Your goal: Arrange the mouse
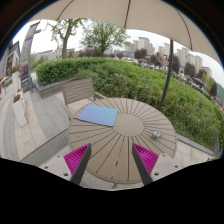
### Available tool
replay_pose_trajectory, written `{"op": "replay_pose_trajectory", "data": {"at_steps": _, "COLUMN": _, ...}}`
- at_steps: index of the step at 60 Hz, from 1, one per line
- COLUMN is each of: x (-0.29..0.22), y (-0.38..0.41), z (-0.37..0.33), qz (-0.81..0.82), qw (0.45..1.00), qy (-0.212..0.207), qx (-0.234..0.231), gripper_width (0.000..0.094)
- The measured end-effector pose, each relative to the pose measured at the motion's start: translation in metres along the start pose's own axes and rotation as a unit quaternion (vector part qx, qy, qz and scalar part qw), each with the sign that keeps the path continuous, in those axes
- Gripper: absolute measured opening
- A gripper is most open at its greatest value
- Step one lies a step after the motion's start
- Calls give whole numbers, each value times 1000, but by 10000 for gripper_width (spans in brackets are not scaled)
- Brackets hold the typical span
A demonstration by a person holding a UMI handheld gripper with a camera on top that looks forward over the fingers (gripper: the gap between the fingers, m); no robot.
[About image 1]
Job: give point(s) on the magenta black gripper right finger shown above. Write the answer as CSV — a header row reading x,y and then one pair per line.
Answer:
x,y
145,161

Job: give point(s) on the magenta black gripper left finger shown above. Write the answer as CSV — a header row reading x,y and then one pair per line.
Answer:
x,y
77,161

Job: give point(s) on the small white computer mouse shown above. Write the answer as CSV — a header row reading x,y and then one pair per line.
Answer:
x,y
156,134

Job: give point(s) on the blue mouse pad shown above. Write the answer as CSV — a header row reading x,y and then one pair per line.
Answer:
x,y
99,115

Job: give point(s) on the round slatted patio table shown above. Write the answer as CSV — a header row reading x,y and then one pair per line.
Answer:
x,y
111,158

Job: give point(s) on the green hedge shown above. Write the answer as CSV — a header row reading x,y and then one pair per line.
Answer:
x,y
192,114

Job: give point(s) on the grey slatted patio chair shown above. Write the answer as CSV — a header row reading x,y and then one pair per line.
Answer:
x,y
77,90

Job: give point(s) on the white planter box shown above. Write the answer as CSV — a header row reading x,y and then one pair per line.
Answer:
x,y
19,107

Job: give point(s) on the tall banner sign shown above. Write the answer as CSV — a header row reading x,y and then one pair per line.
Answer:
x,y
25,77

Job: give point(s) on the dark umbrella pole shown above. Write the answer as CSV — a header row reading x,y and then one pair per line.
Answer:
x,y
168,76

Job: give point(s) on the green right tree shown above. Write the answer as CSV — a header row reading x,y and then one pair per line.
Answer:
x,y
102,35

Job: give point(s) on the large left tree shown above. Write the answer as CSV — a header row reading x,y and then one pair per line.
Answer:
x,y
62,30

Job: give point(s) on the beige patio umbrella canopy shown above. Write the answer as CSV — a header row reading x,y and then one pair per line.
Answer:
x,y
149,15

